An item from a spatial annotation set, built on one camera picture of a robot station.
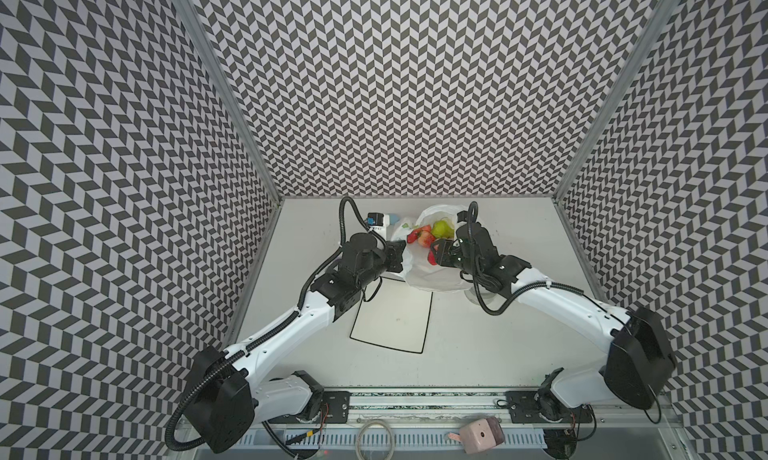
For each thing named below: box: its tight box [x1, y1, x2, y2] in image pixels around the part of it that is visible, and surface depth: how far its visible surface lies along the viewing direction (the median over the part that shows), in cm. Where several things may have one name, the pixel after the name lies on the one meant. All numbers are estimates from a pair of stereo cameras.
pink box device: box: [448, 416, 505, 454], surface depth 65 cm
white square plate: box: [350, 276, 434, 354], surface depth 86 cm
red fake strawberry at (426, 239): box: [418, 230, 435, 248], surface depth 104 cm
